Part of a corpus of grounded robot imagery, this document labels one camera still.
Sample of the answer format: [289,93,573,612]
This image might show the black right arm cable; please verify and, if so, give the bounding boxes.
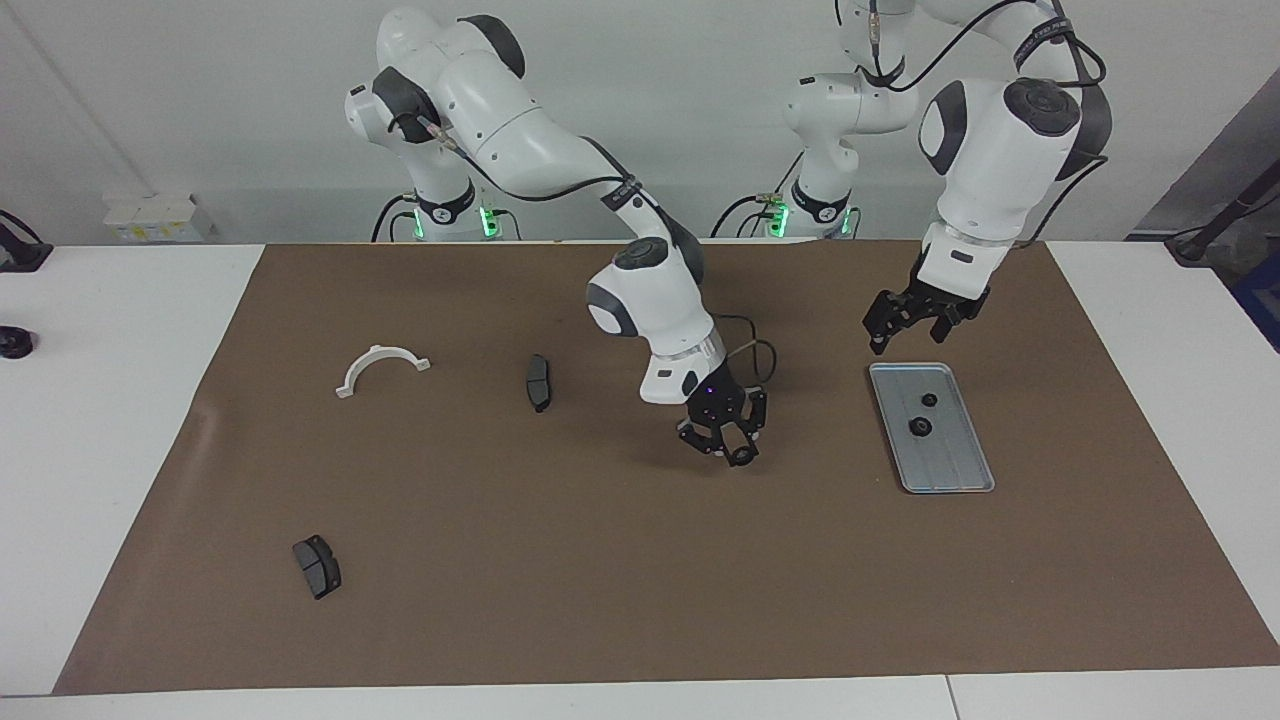
[420,115,779,387]

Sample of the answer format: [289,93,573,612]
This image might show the black table clamp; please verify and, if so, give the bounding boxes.
[0,209,54,274]

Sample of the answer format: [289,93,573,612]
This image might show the black arm base cable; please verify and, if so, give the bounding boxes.
[371,193,524,243]
[708,148,807,241]

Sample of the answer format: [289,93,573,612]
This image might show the dark grey stacked brake pads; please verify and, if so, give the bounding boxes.
[291,534,344,602]

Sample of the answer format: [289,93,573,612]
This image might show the white semicircular plastic bracket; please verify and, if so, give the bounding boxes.
[334,343,433,400]

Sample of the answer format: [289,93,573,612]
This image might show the blue box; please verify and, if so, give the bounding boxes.
[1231,250,1280,353]

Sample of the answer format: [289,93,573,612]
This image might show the white wall socket box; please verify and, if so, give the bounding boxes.
[102,192,217,245]

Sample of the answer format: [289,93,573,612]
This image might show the brown table mat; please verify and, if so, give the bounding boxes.
[52,238,1280,697]

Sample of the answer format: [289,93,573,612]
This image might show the silver metal ribbed tray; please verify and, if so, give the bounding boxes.
[868,362,997,495]

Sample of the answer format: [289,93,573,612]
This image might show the dark grey brake pad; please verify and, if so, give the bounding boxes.
[524,352,554,415]

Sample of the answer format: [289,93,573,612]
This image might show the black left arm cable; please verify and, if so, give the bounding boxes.
[865,0,1110,247]

